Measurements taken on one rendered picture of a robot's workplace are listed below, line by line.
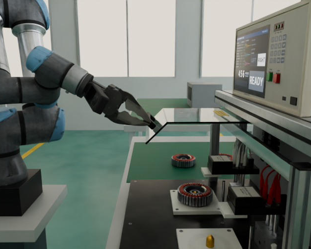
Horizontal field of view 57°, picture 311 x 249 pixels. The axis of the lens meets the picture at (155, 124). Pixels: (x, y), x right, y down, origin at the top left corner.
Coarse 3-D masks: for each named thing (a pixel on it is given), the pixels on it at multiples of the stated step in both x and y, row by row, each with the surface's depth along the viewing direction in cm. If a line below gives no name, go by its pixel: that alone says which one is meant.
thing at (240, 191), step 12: (228, 192) 69; (240, 192) 66; (252, 192) 66; (228, 204) 69; (240, 204) 64; (252, 204) 64; (264, 204) 65; (276, 204) 65; (228, 216) 64; (240, 216) 64; (276, 216) 65; (276, 228) 66
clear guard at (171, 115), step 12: (168, 108) 97; (180, 108) 97; (192, 108) 97; (204, 108) 97; (216, 108) 97; (156, 120) 88; (168, 120) 76; (180, 120) 76; (192, 120) 76; (204, 120) 76; (216, 120) 76; (228, 120) 76; (240, 120) 76; (156, 132) 74
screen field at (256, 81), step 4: (252, 72) 76; (256, 72) 73; (260, 72) 71; (264, 72) 68; (252, 76) 76; (256, 76) 73; (260, 76) 71; (252, 80) 76; (256, 80) 73; (260, 80) 71; (252, 84) 76; (256, 84) 73; (260, 84) 71; (248, 88) 79; (252, 88) 76; (256, 88) 73; (260, 88) 71
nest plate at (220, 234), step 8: (176, 232) 76; (184, 232) 75; (192, 232) 75; (200, 232) 75; (208, 232) 75; (216, 232) 75; (224, 232) 75; (232, 232) 75; (184, 240) 71; (192, 240) 71; (200, 240) 71; (216, 240) 71; (224, 240) 71; (232, 240) 71; (184, 248) 68; (192, 248) 68; (200, 248) 68; (208, 248) 68; (216, 248) 68; (224, 248) 68; (232, 248) 68; (240, 248) 68
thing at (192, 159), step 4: (172, 156) 137; (176, 156) 136; (180, 156) 138; (184, 156) 138; (188, 156) 137; (192, 156) 135; (172, 160) 133; (176, 160) 131; (180, 160) 130; (184, 160) 130; (188, 160) 130; (192, 160) 131; (172, 164) 133; (176, 164) 131; (180, 164) 130; (184, 164) 130; (188, 164) 130; (192, 164) 131
